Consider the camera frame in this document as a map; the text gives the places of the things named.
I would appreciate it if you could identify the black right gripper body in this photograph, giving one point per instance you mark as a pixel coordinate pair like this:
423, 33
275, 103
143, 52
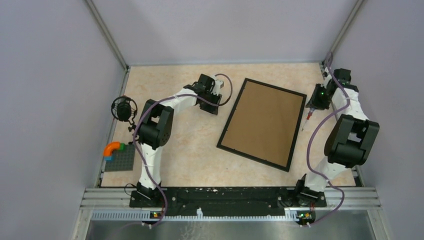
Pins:
320, 100

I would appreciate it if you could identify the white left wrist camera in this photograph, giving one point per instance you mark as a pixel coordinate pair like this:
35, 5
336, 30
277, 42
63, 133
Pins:
218, 85

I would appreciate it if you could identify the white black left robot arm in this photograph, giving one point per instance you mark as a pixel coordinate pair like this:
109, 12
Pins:
154, 128

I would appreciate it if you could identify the orange curved toy brick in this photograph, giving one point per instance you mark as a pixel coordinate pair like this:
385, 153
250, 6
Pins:
110, 148

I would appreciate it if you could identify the black wooden picture frame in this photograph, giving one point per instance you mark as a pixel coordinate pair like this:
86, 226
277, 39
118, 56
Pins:
264, 124

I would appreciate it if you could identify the black microphone on stand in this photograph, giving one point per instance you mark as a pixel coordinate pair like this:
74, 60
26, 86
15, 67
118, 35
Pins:
124, 109

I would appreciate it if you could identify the blue red handled screwdriver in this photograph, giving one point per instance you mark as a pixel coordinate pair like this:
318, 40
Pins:
308, 119

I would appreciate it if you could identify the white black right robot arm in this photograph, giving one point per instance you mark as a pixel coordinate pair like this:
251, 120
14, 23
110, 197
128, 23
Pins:
349, 142

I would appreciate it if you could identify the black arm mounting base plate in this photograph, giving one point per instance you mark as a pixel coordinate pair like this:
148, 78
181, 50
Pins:
259, 201

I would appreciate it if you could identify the aluminium front frame rail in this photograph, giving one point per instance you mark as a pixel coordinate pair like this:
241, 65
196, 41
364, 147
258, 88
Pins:
113, 204

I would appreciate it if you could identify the grey brick baseplate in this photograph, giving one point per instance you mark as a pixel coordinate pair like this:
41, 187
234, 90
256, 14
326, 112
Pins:
121, 159

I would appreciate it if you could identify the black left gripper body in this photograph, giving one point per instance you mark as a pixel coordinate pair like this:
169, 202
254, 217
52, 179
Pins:
208, 107

